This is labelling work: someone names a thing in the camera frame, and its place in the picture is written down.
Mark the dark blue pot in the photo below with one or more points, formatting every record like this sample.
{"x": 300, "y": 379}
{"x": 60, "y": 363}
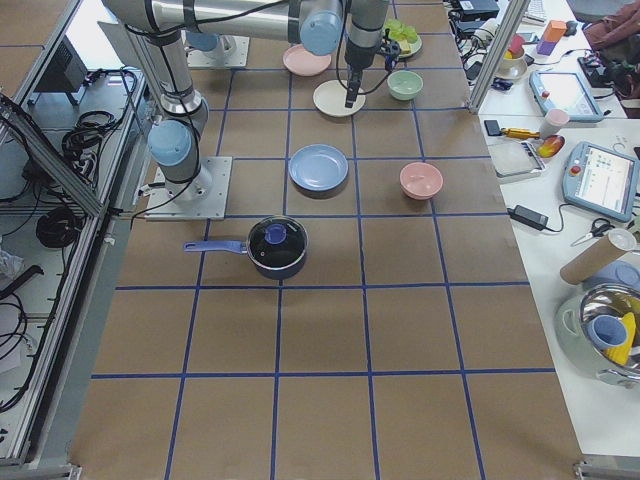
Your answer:
{"x": 240, "y": 247}

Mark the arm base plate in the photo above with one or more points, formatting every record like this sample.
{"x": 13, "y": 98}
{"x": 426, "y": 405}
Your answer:
{"x": 205, "y": 198}
{"x": 216, "y": 51}

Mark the black power adapter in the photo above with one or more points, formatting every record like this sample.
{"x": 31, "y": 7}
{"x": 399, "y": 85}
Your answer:
{"x": 528, "y": 217}

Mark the bowl with toy fruit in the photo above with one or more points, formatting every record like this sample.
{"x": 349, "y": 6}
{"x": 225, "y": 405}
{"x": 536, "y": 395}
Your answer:
{"x": 513, "y": 65}

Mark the pink plate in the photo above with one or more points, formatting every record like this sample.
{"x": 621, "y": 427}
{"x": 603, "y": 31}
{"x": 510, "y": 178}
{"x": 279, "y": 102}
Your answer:
{"x": 299, "y": 61}

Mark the green plate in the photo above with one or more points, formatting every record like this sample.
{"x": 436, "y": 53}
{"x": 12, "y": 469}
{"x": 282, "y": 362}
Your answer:
{"x": 410, "y": 43}

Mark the blue plate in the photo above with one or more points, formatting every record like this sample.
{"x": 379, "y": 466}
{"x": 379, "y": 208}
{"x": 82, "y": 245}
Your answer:
{"x": 318, "y": 168}

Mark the glass pot lid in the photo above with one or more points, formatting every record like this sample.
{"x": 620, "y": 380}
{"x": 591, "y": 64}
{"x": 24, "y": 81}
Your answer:
{"x": 277, "y": 242}

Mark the white cup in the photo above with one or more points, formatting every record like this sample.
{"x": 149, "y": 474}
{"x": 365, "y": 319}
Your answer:
{"x": 554, "y": 120}

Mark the teach pendant tablet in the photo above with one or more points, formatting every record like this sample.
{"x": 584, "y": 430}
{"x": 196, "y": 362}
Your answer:
{"x": 566, "y": 91}
{"x": 601, "y": 180}

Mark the cardboard tube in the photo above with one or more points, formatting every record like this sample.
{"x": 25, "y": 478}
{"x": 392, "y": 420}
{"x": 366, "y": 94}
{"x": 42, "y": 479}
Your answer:
{"x": 612, "y": 246}

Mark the steel mixing bowl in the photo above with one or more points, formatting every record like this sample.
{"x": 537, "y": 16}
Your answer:
{"x": 598, "y": 331}

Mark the green bowl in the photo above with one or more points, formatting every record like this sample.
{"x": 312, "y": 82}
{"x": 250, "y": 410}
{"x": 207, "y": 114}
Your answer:
{"x": 404, "y": 85}

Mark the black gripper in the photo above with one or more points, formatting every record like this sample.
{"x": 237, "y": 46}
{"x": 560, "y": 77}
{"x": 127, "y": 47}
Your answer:
{"x": 358, "y": 56}

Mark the aluminium frame post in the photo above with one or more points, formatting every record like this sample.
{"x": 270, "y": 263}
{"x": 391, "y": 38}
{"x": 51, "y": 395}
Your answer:
{"x": 511, "y": 19}

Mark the green lettuce leaf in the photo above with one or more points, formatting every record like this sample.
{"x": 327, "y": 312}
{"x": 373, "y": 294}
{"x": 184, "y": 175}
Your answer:
{"x": 400, "y": 30}

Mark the black scissors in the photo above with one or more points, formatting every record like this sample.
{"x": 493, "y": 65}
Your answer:
{"x": 599, "y": 227}

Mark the pink bowl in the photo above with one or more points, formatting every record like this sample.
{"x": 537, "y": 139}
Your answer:
{"x": 420, "y": 181}

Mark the cream white plate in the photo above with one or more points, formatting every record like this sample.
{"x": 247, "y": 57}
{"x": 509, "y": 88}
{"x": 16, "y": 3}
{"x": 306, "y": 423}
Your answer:
{"x": 330, "y": 97}

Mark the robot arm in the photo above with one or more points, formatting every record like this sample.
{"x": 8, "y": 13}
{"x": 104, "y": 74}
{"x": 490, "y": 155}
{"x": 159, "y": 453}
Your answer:
{"x": 320, "y": 26}

